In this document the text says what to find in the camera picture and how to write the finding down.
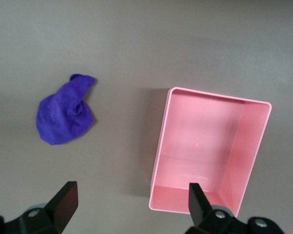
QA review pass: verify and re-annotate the pink plastic bin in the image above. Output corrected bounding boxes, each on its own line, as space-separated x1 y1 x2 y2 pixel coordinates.
148 86 272 218

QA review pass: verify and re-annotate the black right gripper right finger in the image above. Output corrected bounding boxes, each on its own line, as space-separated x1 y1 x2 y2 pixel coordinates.
185 182 284 234

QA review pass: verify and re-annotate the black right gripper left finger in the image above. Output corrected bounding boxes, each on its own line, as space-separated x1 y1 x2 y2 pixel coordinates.
0 181 78 234

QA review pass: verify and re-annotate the purple crumpled cloth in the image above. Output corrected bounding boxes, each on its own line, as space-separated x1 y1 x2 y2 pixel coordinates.
36 74 97 146

